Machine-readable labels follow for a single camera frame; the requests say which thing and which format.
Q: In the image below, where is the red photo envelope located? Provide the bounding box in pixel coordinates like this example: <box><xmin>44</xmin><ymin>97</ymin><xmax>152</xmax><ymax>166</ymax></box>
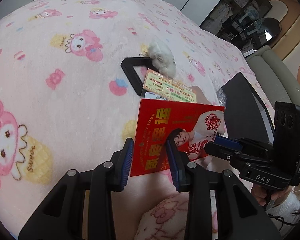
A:
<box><xmin>130</xmin><ymin>99</ymin><xmax>225</xmax><ymax>177</ymax></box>

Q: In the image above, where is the white round sticker card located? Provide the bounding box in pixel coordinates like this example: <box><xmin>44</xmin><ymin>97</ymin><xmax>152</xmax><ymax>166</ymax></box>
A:
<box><xmin>144</xmin><ymin>92</ymin><xmax>166</xmax><ymax>100</ymax></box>

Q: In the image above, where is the orange green printed card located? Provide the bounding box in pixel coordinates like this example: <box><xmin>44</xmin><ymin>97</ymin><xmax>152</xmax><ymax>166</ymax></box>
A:
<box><xmin>142</xmin><ymin>69</ymin><xmax>197</xmax><ymax>103</ymax></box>

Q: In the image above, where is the mauve fabric cloth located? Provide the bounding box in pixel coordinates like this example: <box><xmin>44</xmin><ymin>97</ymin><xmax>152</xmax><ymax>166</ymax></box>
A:
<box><xmin>190</xmin><ymin>86</ymin><xmax>225</xmax><ymax>135</ymax></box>

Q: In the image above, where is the person's right hand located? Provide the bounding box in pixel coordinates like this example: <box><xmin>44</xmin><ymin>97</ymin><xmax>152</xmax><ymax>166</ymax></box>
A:
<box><xmin>251</xmin><ymin>184</ymin><xmax>292</xmax><ymax>206</ymax></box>

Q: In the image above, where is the black cardboard box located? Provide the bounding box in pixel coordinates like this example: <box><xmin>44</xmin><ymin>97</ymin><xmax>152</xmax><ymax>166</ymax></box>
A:
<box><xmin>222</xmin><ymin>72</ymin><xmax>274</xmax><ymax>144</ymax></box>

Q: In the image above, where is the white fluffy sleeve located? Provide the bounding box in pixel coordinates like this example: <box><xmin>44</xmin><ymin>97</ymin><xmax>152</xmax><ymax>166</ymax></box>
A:
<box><xmin>267</xmin><ymin>189</ymin><xmax>300</xmax><ymax>224</ymax></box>

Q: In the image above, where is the grey padded headboard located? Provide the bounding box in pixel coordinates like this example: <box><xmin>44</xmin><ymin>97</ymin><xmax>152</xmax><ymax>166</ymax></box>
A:
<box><xmin>245</xmin><ymin>46</ymin><xmax>300</xmax><ymax>118</ymax></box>

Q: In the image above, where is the pink cartoon blanket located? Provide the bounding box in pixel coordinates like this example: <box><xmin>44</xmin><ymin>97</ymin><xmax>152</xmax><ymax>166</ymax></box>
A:
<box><xmin>0</xmin><ymin>0</ymin><xmax>274</xmax><ymax>237</ymax></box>

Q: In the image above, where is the dark glass display cabinet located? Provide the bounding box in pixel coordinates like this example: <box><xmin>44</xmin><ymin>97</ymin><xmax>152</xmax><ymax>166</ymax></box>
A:
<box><xmin>200</xmin><ymin>0</ymin><xmax>282</xmax><ymax>52</ymax></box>

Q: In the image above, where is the black square frame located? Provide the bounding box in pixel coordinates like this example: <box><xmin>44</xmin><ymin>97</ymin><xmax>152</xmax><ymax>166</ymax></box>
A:
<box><xmin>121</xmin><ymin>57</ymin><xmax>156</xmax><ymax>96</ymax></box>

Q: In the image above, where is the white fluffy plush keychain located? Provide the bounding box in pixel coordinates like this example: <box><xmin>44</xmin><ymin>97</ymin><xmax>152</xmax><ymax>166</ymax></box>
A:
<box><xmin>147</xmin><ymin>39</ymin><xmax>176</xmax><ymax>79</ymax></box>

